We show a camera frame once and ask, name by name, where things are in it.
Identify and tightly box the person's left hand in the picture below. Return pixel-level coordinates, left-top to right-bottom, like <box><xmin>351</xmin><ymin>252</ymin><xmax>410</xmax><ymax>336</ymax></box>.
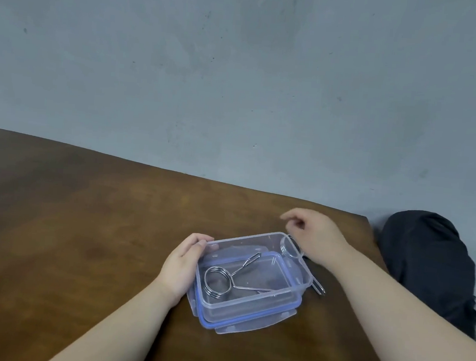
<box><xmin>157</xmin><ymin>230</ymin><xmax>216</xmax><ymax>313</ymax></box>

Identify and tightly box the person's right hand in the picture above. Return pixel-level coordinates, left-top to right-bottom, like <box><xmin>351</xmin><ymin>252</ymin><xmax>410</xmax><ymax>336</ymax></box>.
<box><xmin>276</xmin><ymin>207</ymin><xmax>359</xmax><ymax>275</ymax></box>

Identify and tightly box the clear plastic food container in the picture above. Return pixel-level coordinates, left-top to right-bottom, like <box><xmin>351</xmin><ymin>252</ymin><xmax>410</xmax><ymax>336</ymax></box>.
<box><xmin>191</xmin><ymin>225</ymin><xmax>317</xmax><ymax>332</ymax></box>

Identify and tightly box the person's left forearm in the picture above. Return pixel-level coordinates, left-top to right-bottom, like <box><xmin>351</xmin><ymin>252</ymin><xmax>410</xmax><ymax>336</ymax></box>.
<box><xmin>44</xmin><ymin>271</ymin><xmax>182</xmax><ymax>361</ymax></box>

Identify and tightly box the person's right forearm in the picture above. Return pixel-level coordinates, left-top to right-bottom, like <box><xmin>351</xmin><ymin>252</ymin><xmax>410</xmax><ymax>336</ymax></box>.
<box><xmin>303</xmin><ymin>242</ymin><xmax>476</xmax><ymax>361</ymax></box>

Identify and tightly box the metal spring collar clip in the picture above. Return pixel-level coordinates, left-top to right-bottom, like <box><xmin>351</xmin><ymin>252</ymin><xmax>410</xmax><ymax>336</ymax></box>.
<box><xmin>276</xmin><ymin>234</ymin><xmax>331</xmax><ymax>296</ymax></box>
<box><xmin>202</xmin><ymin>249</ymin><xmax>277</xmax><ymax>303</ymax></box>

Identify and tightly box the clear lid with blue seal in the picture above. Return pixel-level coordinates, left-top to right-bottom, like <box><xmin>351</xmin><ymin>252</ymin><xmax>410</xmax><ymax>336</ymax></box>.
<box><xmin>183</xmin><ymin>244</ymin><xmax>307</xmax><ymax>341</ymax></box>

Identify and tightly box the person's dark trouser leg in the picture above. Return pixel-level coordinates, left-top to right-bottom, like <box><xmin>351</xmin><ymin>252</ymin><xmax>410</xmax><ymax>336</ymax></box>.
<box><xmin>372</xmin><ymin>207</ymin><xmax>476</xmax><ymax>340</ymax></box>

